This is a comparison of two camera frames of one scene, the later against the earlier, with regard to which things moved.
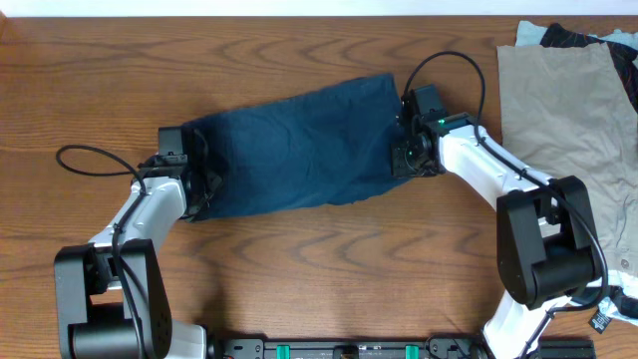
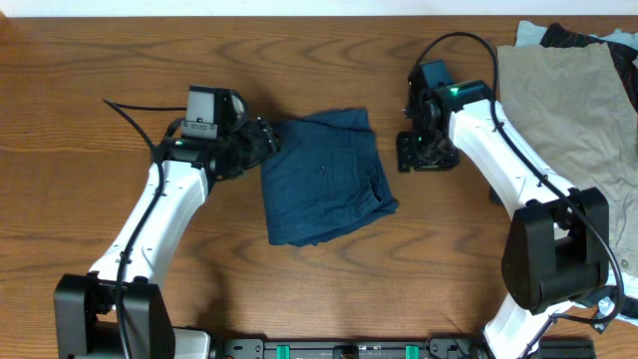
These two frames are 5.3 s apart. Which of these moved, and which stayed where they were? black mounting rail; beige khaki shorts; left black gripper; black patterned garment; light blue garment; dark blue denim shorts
Moved: dark blue denim shorts; left black gripper
Stayed: beige khaki shorts; black mounting rail; black patterned garment; light blue garment
